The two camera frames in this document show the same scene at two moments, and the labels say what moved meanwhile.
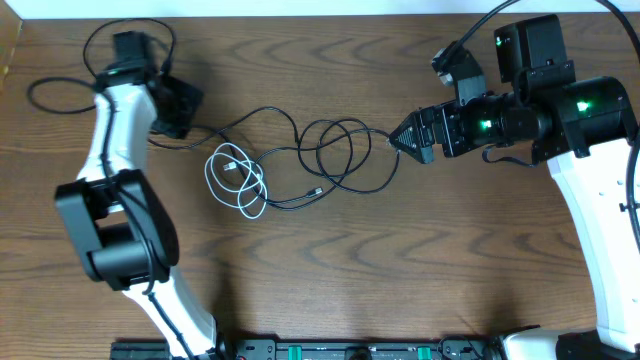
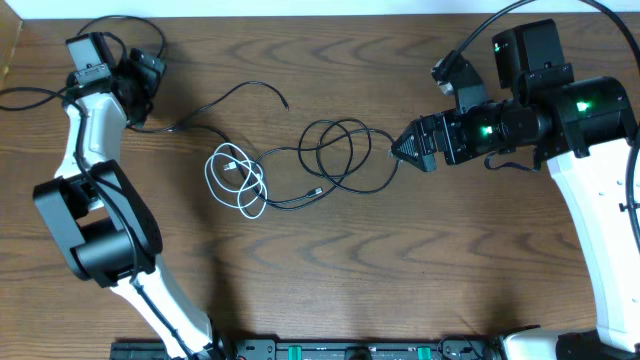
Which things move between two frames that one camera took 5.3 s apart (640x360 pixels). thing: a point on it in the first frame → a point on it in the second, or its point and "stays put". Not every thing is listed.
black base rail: [319, 349] stays put
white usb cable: [236, 180] stays put
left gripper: [188, 97] → [149, 83]
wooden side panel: [10, 29] stays put
